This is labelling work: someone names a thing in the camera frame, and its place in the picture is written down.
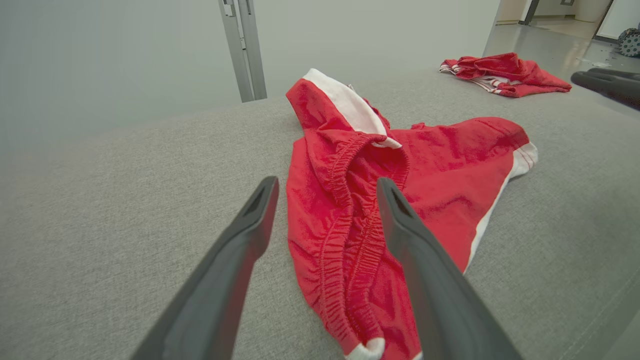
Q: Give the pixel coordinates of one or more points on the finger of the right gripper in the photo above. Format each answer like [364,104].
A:
[620,74]
[615,89]

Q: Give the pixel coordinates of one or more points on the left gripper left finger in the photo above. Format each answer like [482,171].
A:
[225,280]

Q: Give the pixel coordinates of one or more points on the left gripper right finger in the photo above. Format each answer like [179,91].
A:
[440,300]

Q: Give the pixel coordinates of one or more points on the red jersey number 23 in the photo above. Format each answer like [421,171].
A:
[520,75]

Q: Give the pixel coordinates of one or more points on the red white Bulls shorts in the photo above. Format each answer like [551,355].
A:
[450,175]

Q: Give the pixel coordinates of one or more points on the polka dot bag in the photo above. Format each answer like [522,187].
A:
[631,44]

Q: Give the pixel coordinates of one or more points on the grey metal partition post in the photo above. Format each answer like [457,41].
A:
[245,50]

